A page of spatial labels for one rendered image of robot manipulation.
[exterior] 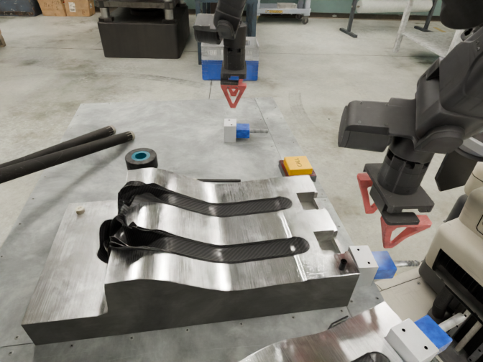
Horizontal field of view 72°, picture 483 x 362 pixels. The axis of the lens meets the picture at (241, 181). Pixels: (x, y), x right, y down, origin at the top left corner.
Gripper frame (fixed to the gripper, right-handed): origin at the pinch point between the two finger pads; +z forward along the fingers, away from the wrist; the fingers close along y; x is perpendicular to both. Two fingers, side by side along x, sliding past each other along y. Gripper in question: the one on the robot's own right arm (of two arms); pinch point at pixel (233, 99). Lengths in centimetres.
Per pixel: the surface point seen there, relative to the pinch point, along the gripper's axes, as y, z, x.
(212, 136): -0.6, 12.8, -6.1
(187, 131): -3.4, 12.9, -14.2
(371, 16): -599, 90, 256
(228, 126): 2.5, 7.5, -1.3
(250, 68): -262, 81, 16
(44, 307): 61, 6, -26
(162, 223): 50, 0, -11
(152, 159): 17.5, 9.3, -20.3
